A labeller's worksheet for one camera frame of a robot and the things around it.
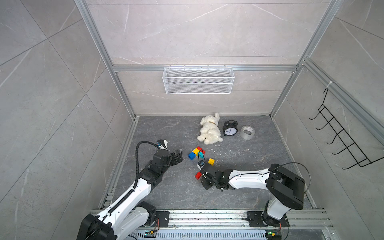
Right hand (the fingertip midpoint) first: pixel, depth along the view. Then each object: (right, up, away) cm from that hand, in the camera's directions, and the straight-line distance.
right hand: (203, 179), depth 87 cm
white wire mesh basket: (-5, +63, +13) cm, 65 cm away
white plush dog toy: (+5, +28, +9) cm, 30 cm away
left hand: (-15, +18, -5) cm, 24 cm away
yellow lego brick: (-4, +15, +9) cm, 18 cm away
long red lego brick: (-2, +16, +12) cm, 20 cm away
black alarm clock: (+20, +30, +16) cm, 39 cm away
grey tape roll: (+35, +27, +23) cm, 50 cm away
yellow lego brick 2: (+5, +11, -1) cm, 12 cm away
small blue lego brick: (-7, +12, +8) cm, 16 cm away
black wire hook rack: (+62, +23, -24) cm, 71 cm away
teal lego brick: (-1, +13, +9) cm, 15 cm away
